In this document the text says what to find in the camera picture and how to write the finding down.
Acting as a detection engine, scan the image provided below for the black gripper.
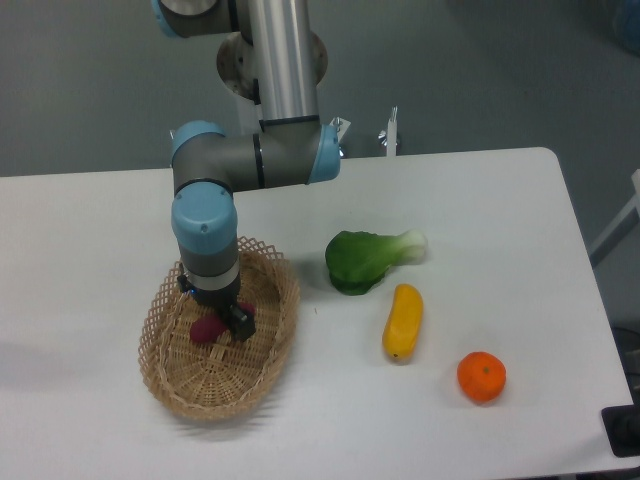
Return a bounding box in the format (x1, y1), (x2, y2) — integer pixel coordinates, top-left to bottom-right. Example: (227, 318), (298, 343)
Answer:
(177, 274), (256, 342)

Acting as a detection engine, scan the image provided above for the purple sweet potato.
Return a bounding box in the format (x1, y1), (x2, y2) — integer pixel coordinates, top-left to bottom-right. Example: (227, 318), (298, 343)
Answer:
(189, 313), (231, 344)

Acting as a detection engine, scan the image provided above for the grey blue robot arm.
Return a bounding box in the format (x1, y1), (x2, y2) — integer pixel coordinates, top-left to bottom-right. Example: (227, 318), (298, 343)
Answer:
(152, 1), (340, 341)

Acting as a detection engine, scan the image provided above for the oval wicker basket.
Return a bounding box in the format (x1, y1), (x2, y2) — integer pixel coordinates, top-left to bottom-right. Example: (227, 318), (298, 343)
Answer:
(138, 237), (300, 421)

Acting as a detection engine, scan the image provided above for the green bok choy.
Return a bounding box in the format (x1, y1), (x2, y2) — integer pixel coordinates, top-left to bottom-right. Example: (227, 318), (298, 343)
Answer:
(324, 230), (428, 296)

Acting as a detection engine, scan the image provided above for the yellow mango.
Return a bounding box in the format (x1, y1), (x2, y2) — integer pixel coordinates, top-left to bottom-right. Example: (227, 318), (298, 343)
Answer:
(382, 284), (424, 362)

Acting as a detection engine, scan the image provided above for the orange tangerine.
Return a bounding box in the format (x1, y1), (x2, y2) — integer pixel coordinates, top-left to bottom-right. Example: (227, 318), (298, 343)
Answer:
(456, 351), (507, 403)

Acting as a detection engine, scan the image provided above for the black device at table edge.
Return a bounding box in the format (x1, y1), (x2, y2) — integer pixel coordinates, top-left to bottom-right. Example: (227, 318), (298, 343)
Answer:
(601, 405), (639, 458)

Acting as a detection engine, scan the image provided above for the white furniture leg at right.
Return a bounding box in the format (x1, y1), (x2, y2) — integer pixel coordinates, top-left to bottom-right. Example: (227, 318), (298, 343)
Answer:
(588, 170), (639, 269)

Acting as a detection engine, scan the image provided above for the blue object in corner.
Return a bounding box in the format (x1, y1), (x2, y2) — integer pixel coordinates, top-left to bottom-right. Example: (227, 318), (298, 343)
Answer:
(614, 0), (640, 53)

